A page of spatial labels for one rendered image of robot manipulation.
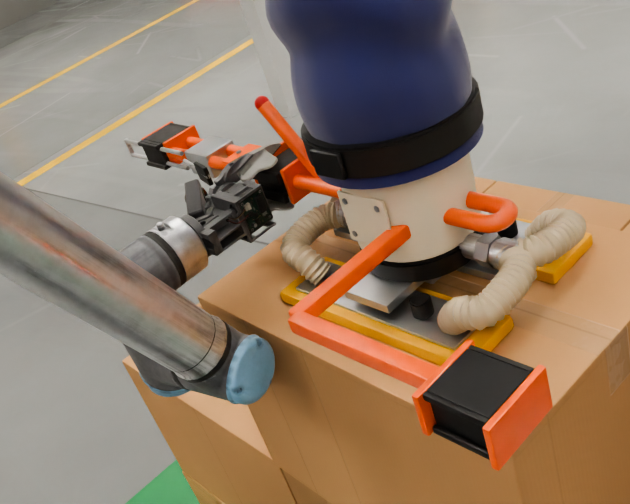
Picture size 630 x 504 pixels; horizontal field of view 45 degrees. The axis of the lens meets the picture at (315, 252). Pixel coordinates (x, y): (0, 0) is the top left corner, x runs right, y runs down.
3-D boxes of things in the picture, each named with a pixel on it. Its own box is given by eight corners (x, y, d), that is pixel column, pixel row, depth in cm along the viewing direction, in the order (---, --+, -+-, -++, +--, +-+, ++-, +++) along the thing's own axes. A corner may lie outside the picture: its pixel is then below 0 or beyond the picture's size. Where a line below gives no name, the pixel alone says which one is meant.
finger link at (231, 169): (264, 168, 119) (231, 211, 116) (257, 167, 120) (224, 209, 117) (248, 147, 116) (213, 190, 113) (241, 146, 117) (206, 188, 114)
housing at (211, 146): (242, 161, 136) (233, 138, 134) (213, 180, 133) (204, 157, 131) (219, 156, 141) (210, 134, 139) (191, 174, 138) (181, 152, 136)
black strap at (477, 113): (520, 100, 95) (515, 69, 93) (401, 195, 84) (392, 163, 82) (386, 88, 111) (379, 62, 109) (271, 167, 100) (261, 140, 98)
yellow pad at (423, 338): (515, 327, 95) (509, 296, 92) (467, 378, 90) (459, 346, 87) (327, 265, 119) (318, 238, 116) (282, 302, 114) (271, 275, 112)
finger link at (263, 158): (299, 148, 117) (264, 193, 114) (275, 143, 121) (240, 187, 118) (289, 134, 115) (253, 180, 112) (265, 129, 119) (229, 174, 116)
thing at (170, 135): (204, 148, 145) (195, 124, 143) (174, 167, 142) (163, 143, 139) (180, 143, 151) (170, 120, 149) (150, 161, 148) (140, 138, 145)
